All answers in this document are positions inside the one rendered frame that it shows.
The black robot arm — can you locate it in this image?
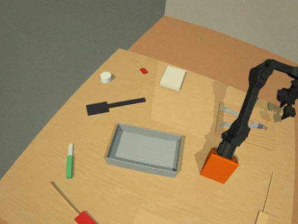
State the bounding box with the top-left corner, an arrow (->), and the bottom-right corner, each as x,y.
217,59 -> 298,160

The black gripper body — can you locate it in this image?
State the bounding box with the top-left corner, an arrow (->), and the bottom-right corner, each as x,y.
282,88 -> 298,117

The white short cylinder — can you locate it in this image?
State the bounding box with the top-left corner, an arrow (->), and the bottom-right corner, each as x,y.
100,72 -> 111,83

